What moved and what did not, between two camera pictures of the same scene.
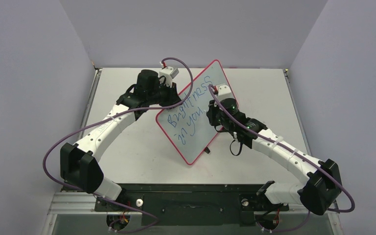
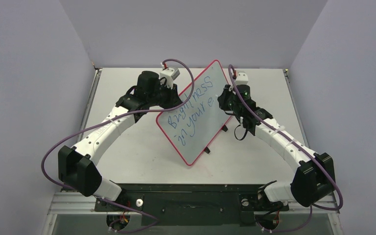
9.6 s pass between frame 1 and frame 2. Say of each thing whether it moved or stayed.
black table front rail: stayed
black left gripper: stayed
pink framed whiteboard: stayed
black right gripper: moved
